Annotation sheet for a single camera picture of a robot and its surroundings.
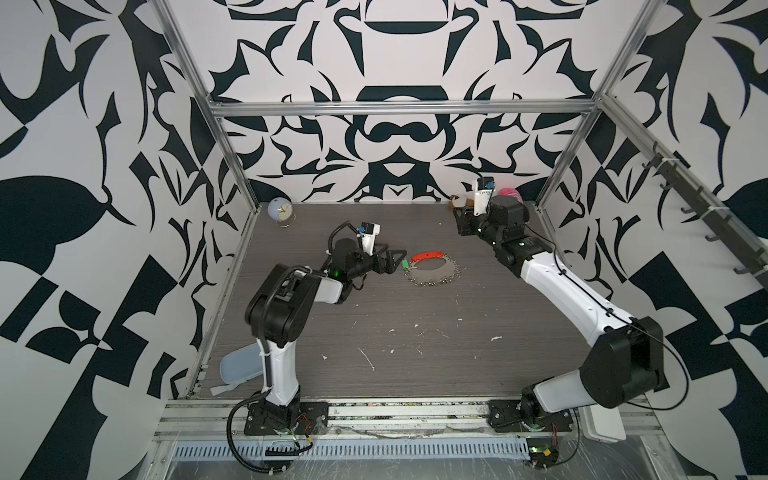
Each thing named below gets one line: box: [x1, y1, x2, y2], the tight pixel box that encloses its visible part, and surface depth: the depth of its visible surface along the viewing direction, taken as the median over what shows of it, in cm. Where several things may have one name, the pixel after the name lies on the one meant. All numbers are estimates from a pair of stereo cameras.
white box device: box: [578, 404, 627, 444], surface depth 71 cm
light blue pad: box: [210, 343, 264, 396], surface depth 81 cm
